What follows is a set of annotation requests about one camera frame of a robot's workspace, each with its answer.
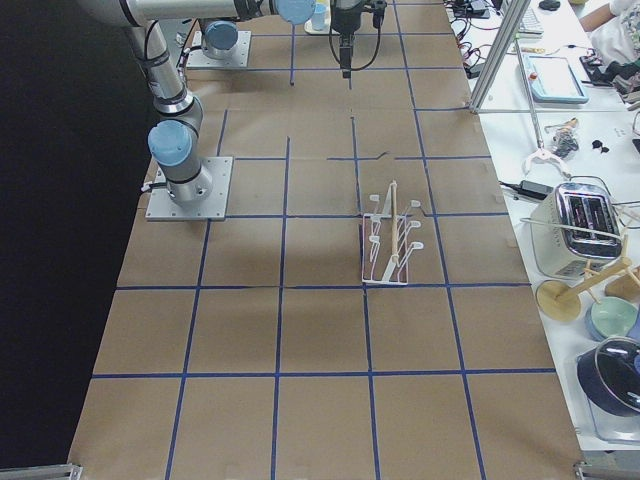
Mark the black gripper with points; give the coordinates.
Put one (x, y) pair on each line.
(344, 19)

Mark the pale blue cup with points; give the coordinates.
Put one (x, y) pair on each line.
(318, 18)

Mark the teach pendant tablet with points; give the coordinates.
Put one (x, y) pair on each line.
(553, 80)

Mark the white plastic claw part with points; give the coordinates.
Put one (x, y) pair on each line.
(543, 156)

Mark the black power adapter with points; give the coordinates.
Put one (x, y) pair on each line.
(528, 189)

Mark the silver toaster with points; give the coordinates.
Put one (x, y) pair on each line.
(573, 228)

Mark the wooden mug tree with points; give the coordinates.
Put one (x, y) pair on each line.
(561, 302)

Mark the pale green bowl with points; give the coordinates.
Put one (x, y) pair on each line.
(611, 316)

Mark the dark blue pot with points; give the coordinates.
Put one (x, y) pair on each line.
(609, 376)

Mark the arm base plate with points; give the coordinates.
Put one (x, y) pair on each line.
(237, 57)
(204, 197)

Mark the aluminium frame post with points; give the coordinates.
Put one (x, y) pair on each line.
(505, 37)

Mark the white wire cup rack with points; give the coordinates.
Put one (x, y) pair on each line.
(387, 247)

